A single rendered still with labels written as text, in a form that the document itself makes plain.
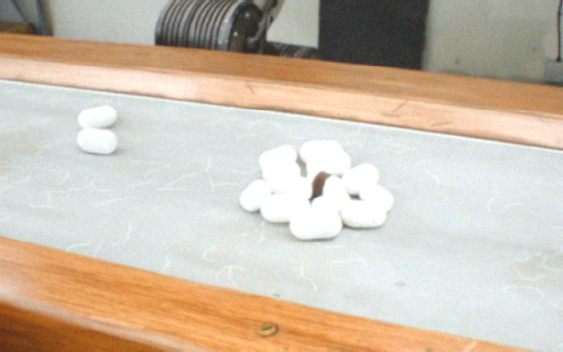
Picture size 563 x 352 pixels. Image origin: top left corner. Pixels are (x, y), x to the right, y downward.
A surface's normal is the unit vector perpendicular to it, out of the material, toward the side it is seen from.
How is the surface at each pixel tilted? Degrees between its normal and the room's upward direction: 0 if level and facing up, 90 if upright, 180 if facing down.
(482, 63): 89
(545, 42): 90
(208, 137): 0
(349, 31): 87
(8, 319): 90
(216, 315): 0
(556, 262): 0
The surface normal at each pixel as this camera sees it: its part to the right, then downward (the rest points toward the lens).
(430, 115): -0.22, -0.30
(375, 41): -0.27, 0.40
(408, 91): 0.00, -0.88
